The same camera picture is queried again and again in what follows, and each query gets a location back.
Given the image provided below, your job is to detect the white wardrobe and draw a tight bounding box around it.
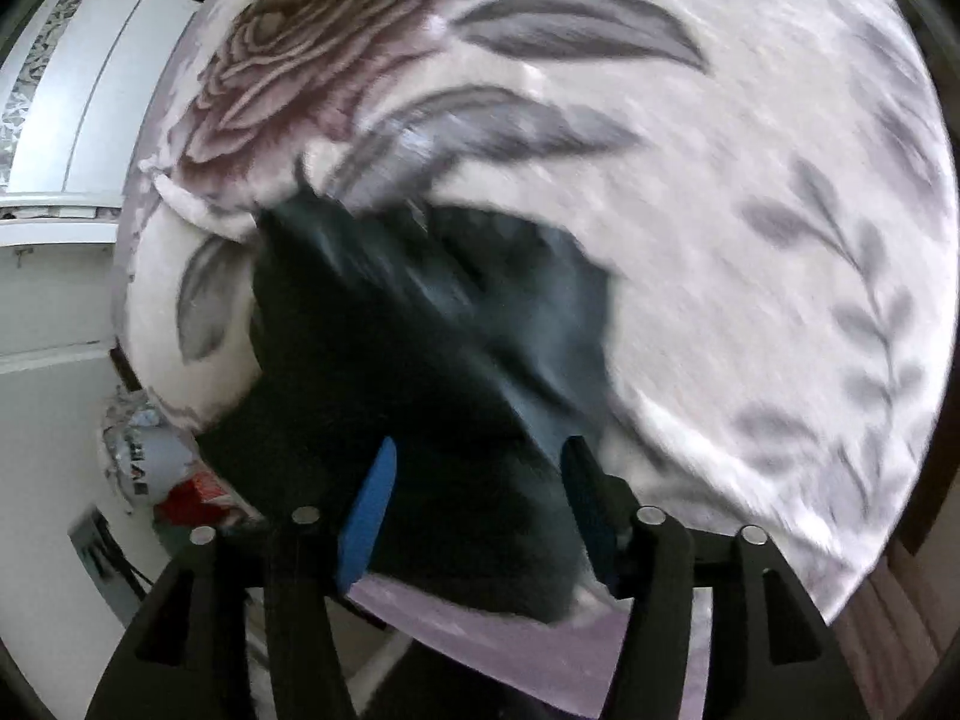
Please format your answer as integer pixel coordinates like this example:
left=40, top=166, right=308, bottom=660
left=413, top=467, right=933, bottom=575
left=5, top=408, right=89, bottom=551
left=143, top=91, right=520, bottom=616
left=2, top=0, right=199, bottom=358

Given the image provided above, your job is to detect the black leather jacket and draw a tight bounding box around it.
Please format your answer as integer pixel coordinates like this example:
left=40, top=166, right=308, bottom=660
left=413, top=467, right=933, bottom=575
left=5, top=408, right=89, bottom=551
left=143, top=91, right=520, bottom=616
left=199, top=190, right=610, bottom=622

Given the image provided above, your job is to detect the white printed plastic bag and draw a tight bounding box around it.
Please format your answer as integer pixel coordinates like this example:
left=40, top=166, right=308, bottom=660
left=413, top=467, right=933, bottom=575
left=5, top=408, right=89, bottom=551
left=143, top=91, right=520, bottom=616
left=96, top=388, right=197, bottom=514

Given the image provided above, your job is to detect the rose pattern bed blanket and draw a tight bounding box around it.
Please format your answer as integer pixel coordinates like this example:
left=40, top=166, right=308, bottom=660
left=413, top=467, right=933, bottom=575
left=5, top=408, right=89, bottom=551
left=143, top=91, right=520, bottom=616
left=107, top=0, right=960, bottom=720

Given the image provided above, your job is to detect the red small package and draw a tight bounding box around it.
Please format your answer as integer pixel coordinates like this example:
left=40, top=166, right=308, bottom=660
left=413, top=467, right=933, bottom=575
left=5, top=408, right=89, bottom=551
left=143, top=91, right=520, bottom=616
left=153, top=468, right=247, bottom=528

